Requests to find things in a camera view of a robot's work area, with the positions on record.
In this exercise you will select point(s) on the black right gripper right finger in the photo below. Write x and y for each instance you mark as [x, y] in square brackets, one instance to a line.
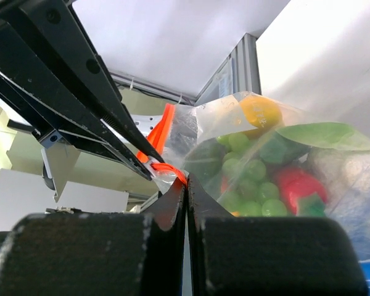
[267, 256]

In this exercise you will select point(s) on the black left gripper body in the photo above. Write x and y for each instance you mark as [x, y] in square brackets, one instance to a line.
[48, 127]

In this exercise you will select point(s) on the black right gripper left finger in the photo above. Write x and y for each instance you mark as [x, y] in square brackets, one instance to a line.
[98, 253]

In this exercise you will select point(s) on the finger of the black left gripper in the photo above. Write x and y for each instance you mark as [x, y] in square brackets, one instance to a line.
[27, 63]
[82, 70]

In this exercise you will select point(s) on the dark green cucumber toy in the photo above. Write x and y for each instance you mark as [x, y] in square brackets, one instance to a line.
[205, 160]

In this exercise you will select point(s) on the clear zip top bag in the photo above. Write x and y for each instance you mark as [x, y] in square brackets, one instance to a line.
[183, 127]

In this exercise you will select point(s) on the red chili pepper toy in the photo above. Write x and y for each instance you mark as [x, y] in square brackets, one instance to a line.
[299, 189]

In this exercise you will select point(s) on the yellow orange mango toy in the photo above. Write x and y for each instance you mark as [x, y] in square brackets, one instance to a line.
[262, 113]

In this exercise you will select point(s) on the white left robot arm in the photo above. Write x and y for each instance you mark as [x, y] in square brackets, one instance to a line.
[60, 158]

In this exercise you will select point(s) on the left aluminium frame post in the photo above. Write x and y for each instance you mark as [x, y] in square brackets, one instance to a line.
[239, 72]

